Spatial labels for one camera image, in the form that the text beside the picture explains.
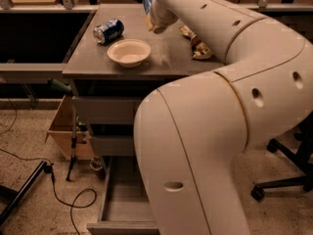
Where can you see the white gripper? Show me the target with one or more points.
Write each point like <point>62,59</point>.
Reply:
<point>159,20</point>

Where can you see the redbull can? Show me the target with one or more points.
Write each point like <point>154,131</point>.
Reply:
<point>147,5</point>

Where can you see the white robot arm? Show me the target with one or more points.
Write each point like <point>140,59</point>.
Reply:
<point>187,132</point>

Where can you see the blue pepsi can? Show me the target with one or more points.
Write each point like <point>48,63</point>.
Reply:
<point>108,31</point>

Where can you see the grey drawer cabinet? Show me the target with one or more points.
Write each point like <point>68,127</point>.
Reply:
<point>108,90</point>

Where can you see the grey top drawer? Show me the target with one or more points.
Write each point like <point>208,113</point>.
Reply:
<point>106,110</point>

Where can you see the grey drawer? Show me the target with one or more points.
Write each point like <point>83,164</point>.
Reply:
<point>121,146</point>
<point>106,110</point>
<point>125,207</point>

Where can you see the grey middle drawer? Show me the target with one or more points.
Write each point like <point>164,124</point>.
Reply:
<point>121,146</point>

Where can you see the grey bottom drawer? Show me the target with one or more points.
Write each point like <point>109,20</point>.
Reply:
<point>125,207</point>

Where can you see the white bowl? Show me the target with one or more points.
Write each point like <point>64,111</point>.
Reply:
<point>129,53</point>

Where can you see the brown chip bag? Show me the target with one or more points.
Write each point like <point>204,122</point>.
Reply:
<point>187,32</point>

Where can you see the yellow chip bag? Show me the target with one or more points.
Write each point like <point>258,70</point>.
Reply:
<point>200,50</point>

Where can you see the black tripod stick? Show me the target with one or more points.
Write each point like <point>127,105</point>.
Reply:
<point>73,144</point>

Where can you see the wooden box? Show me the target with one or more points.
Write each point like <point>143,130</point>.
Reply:
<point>61,131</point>

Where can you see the clear glass jar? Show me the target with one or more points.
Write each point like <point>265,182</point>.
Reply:
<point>97,166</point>

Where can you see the black stand leg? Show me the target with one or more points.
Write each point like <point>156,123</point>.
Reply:
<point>10,198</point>

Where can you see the green handled tool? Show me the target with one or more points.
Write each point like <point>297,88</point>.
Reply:
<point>57,85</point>

